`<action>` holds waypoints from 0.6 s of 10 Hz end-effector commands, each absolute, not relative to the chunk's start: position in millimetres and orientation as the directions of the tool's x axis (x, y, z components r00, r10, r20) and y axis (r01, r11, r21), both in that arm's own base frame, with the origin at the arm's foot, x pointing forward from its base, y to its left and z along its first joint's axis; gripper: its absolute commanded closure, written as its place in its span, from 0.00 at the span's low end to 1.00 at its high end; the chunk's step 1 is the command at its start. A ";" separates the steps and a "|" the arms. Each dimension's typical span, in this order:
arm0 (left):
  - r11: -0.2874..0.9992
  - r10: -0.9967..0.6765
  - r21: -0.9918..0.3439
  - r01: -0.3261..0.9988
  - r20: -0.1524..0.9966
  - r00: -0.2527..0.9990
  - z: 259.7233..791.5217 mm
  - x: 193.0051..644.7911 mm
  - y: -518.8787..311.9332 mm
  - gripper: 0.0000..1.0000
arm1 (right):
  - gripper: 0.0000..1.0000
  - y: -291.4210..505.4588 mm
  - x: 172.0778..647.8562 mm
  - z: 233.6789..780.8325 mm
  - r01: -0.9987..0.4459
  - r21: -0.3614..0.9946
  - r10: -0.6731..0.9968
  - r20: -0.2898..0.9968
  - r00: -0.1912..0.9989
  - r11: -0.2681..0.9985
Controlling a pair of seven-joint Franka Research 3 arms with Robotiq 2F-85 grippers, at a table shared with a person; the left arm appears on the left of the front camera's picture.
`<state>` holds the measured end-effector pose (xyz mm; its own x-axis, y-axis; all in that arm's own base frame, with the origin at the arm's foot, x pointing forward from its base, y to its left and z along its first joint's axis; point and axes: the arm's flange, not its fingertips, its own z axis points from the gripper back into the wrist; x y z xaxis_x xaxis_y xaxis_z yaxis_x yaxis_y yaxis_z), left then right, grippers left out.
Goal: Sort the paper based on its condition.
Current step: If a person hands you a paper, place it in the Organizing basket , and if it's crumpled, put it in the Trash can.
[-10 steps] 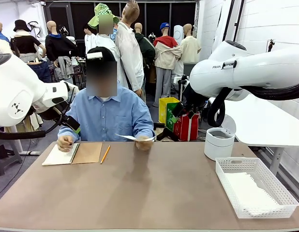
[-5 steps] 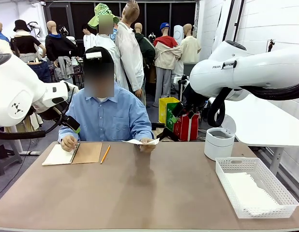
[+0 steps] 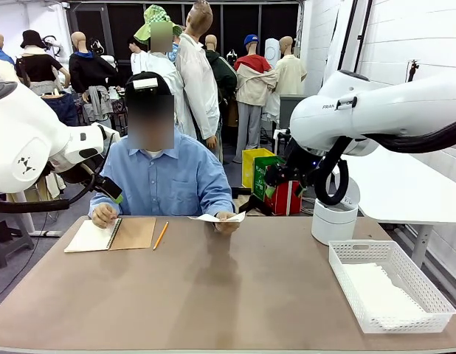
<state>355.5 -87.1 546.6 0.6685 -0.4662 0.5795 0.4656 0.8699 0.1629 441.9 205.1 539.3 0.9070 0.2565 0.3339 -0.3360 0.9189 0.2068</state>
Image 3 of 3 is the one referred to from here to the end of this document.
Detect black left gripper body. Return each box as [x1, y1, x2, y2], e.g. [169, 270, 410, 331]
[60, 154, 106, 184]

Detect grey plastic stool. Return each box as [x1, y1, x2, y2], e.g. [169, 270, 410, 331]
[0, 212, 35, 270]

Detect person's left forearm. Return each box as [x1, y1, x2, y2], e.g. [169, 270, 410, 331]
[198, 193, 235, 218]

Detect black floor stand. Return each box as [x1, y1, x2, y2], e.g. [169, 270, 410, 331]
[230, 187, 274, 217]

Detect mannequin with black hat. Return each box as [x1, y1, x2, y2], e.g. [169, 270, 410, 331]
[15, 29, 72, 97]

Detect white paper sheet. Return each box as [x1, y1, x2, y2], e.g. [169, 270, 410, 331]
[187, 210, 247, 224]

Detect white paper stack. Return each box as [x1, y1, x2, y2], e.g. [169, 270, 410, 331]
[342, 262, 429, 322]

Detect background person white shirt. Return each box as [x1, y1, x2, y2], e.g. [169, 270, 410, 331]
[127, 36, 148, 77]

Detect mannequin with green hat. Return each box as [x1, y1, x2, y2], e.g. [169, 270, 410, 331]
[134, 4, 196, 139]

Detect mannequin in black hoodie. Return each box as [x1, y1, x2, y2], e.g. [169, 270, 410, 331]
[68, 31, 117, 125]

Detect spiral notebook brown cover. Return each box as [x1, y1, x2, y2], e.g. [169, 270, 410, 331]
[63, 216, 157, 254]

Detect mannequin with blue cap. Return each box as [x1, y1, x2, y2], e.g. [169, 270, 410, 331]
[233, 34, 279, 164]

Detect white perforated plastic basket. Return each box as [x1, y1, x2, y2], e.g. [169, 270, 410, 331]
[328, 239, 456, 334]

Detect person's right forearm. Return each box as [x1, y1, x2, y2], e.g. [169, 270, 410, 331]
[89, 190, 117, 215]

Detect person in blue shirt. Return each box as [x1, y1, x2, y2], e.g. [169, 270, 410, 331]
[88, 72, 235, 218]

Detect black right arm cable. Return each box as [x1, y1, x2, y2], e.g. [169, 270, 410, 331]
[312, 117, 456, 207]

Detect white round trash bin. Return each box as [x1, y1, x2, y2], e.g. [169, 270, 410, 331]
[311, 176, 361, 246]

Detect grey cabinet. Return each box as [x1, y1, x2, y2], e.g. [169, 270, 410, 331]
[279, 94, 307, 130]

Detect yellow recycling bag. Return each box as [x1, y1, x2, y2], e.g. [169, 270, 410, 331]
[241, 147, 276, 191]

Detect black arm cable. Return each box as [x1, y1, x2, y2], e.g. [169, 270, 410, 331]
[0, 133, 115, 214]
[312, 117, 456, 207]

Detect orange pencil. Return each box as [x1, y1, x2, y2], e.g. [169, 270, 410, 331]
[152, 221, 170, 251]

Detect tall mannequin white shirt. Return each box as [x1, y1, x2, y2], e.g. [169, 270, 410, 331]
[175, 0, 221, 145]

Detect mannequin in cream shirt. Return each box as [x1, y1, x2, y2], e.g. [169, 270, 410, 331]
[274, 35, 308, 97]

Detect person's left hand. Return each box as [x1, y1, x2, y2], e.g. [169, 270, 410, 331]
[214, 211, 241, 235]

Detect white side table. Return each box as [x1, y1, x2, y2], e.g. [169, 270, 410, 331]
[338, 153, 456, 268]

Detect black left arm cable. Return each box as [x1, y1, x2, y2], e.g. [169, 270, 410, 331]
[0, 133, 115, 214]

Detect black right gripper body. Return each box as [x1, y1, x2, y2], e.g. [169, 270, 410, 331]
[275, 139, 319, 185]

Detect green recycling bag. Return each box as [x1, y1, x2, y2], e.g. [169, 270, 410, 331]
[252, 156, 285, 202]

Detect mannequin in dark green jacket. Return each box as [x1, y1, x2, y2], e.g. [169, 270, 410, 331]
[204, 35, 238, 111]

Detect person's right hand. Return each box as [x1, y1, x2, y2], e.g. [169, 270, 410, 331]
[91, 203, 119, 229]

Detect mannequin legs in jeans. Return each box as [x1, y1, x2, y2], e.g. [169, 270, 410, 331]
[41, 91, 80, 127]

